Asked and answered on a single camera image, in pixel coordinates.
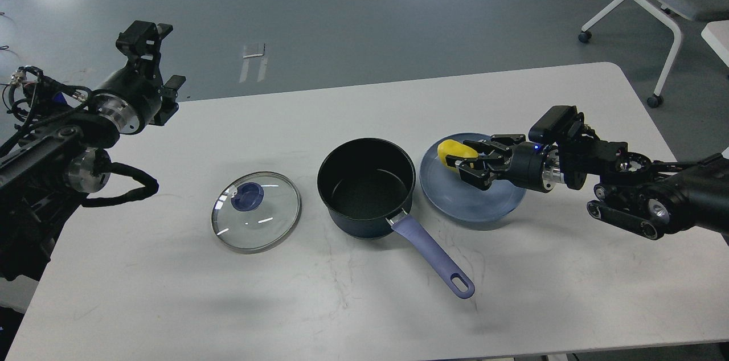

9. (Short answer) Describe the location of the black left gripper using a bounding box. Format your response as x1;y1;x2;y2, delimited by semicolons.
89;20;186;135

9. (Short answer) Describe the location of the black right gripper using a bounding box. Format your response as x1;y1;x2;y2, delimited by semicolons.
453;134;554;193

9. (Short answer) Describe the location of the yellow potato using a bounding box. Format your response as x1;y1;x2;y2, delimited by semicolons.
436;140;480;173

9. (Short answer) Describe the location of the glass pot lid blue knob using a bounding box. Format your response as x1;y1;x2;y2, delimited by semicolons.
211;171;302;255

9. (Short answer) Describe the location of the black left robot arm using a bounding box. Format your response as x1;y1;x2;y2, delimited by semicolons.
1;20;186;281

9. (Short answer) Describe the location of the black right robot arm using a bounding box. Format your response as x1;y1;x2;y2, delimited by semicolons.
437;106;728;241

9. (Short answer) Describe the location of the blue round plate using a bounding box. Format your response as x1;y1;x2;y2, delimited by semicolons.
419;141;526;231

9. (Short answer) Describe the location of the white table at right edge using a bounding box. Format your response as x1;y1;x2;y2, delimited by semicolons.
701;19;728;66

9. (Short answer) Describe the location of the dark blue saucepan purple handle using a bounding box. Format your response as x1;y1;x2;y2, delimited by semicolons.
317;138;476;299

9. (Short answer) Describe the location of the black floor cable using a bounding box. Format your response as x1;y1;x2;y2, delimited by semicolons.
0;81;15;117

